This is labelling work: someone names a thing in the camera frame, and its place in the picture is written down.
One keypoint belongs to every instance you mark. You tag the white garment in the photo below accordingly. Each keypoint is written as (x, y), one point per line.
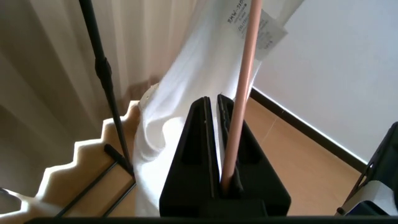
(192, 77)

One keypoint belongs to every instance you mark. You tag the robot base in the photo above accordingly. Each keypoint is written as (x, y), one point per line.
(373, 193)

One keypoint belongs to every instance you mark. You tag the beige curtain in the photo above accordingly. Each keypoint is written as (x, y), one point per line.
(46, 77)

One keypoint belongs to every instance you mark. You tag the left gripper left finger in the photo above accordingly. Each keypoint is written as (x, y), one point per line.
(186, 186)

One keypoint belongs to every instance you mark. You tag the black clothes rack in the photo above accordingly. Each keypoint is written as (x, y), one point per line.
(104, 71)

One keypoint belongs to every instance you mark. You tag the pink clothes hanger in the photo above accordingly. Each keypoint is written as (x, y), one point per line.
(245, 77)

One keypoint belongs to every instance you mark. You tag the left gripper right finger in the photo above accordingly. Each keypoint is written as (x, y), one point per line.
(264, 186)

